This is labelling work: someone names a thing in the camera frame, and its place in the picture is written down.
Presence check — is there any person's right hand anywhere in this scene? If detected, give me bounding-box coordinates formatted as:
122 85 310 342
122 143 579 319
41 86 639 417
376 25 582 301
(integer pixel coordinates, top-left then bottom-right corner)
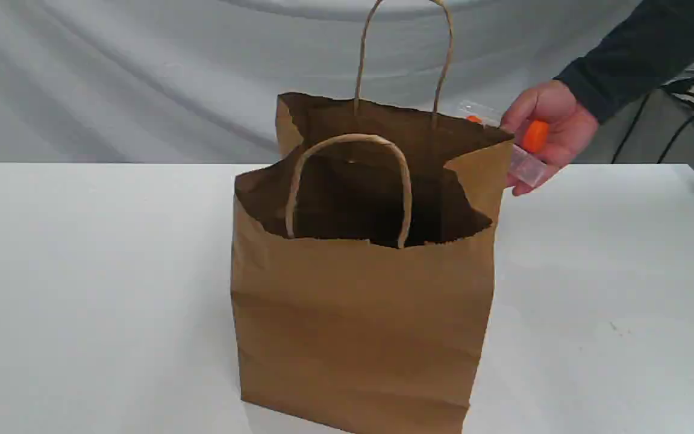
499 80 599 196

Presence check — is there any clear box with orange items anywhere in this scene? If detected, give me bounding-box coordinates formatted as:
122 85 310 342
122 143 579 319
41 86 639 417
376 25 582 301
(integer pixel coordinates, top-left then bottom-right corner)
458 101 550 189

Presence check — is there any brown paper bag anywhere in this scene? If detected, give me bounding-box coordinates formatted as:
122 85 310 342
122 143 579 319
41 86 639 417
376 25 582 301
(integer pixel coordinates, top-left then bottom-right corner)
231 2 513 433

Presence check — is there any dark sleeved forearm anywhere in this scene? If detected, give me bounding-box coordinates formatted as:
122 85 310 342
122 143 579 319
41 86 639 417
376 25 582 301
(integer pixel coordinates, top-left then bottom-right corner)
557 1 694 123

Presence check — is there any white backdrop cloth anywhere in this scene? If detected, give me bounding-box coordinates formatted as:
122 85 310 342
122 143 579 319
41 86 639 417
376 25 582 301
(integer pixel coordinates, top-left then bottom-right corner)
0 1 638 163

